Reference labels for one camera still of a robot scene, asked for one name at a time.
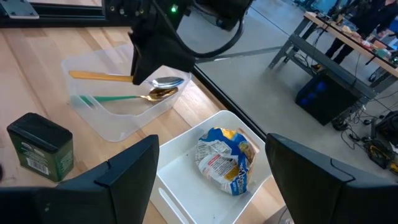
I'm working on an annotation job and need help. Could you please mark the floor cable bundle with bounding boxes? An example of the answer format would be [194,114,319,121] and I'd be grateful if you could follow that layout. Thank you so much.
[331,102,398,175]

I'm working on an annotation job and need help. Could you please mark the person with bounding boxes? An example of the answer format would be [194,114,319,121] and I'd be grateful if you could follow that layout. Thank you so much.
[325,0,396,65]

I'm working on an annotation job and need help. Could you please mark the green-handled gold spoon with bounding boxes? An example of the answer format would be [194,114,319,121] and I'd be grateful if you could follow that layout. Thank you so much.
[79,86,180,105]

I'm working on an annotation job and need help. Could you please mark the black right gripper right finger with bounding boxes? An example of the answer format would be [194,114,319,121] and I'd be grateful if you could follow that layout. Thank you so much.
[265,133,398,224]

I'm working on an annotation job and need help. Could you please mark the clear plastic container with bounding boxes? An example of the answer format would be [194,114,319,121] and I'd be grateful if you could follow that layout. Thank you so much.
[60,43,192,143]

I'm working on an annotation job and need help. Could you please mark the white plastic bin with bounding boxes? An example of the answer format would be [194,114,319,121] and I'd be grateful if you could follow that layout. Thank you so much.
[150,110,274,224]

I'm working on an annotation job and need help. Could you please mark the black aluminium table frame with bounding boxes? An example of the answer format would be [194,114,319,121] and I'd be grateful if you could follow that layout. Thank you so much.
[0,0,268,141]

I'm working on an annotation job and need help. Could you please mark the yellow-handled silver spoon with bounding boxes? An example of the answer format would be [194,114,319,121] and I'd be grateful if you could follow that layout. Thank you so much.
[68,70,185,90]

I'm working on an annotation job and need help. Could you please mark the black computer case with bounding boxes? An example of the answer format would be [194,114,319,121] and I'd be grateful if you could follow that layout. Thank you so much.
[294,70,364,127]

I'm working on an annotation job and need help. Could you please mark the blue snack bag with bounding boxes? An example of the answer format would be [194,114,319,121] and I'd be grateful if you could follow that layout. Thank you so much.
[195,126,261,197]

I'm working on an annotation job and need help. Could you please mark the wooden workbench grey legs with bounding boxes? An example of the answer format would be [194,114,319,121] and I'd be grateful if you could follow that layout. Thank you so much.
[267,11,398,103]

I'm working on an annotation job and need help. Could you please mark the black left camera cable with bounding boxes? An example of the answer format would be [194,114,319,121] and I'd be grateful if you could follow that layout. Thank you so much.
[152,0,247,60]

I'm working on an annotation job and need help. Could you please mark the dark green tin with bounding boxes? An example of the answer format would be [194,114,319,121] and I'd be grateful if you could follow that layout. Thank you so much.
[6,112,75,183]

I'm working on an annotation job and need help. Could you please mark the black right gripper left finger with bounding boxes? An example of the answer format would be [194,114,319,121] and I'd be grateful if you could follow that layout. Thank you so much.
[0,134,160,224]

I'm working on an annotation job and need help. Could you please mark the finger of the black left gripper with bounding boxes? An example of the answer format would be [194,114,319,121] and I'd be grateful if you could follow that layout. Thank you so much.
[128,18,196,86]

